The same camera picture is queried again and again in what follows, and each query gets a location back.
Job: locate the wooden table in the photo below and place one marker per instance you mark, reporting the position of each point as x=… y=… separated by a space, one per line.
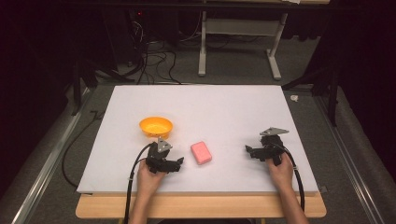
x=202 y=207

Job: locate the orange plastic bowl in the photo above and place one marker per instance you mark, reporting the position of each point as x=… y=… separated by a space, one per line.
x=155 y=126

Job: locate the aluminium rail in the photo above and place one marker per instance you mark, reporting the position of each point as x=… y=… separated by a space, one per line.
x=351 y=161
x=46 y=169

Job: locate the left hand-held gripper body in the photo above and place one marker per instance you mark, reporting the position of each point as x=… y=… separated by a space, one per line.
x=160 y=160

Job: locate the person's left hand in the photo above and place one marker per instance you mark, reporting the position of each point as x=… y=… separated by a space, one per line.
x=148 y=182

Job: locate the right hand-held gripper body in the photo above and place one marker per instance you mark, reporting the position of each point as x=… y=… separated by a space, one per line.
x=271 y=150

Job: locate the black metal stand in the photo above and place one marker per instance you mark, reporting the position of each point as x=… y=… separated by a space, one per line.
x=77 y=90
x=333 y=96

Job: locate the crumpled white paper scrap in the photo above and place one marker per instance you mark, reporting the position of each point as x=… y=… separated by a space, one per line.
x=294 y=98

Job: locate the white foam board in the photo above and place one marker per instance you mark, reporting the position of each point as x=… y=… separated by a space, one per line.
x=218 y=109

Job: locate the person's right hand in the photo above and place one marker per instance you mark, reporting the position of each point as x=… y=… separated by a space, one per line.
x=281 y=175

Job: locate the white metal desk frame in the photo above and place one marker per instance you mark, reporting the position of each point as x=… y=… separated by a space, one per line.
x=203 y=46

